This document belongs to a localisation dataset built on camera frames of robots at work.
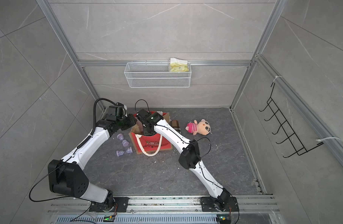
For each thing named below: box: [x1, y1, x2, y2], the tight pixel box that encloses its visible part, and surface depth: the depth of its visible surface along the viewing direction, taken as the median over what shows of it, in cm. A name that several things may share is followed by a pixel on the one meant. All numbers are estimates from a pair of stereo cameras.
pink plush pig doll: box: [185, 118, 212, 136], surface depth 100 cm
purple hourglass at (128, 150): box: [116, 146, 133, 157], surface depth 92 cm
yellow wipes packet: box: [169, 57, 189, 72], surface depth 87 cm
